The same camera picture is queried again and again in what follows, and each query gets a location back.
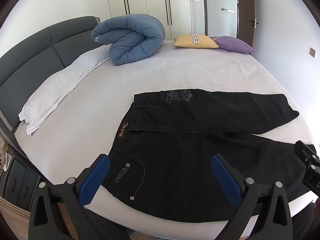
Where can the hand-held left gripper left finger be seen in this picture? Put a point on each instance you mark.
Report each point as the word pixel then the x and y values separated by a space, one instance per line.
pixel 95 180

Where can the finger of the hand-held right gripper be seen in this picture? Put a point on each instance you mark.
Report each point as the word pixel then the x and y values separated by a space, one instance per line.
pixel 303 151
pixel 311 180

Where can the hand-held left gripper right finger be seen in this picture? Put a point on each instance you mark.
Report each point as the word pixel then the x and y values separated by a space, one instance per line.
pixel 225 180

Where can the black denim pants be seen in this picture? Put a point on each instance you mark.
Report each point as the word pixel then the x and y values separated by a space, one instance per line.
pixel 187 167

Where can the dark grey nightstand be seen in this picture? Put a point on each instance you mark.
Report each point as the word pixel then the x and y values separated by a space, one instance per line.
pixel 17 180

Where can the clutter of papers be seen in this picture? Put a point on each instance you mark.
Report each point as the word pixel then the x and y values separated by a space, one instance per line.
pixel 3 158

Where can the white pillow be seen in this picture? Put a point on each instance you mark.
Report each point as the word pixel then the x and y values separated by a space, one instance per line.
pixel 55 87

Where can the purple cushion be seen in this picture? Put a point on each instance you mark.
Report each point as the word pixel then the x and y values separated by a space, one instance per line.
pixel 235 45

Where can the grey padded headboard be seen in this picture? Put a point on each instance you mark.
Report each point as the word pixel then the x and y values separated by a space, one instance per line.
pixel 30 57

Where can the yellow cushion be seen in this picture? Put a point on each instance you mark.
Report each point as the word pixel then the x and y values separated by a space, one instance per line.
pixel 195 41

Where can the rolled blue duvet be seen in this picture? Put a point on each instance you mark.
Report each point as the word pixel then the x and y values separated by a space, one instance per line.
pixel 132 42

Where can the dark brown door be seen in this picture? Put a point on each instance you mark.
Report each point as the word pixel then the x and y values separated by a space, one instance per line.
pixel 246 5

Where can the white wardrobe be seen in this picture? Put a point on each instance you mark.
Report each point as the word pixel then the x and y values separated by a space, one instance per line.
pixel 150 2

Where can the brown wall switch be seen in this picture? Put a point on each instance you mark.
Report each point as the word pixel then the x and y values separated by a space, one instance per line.
pixel 312 52

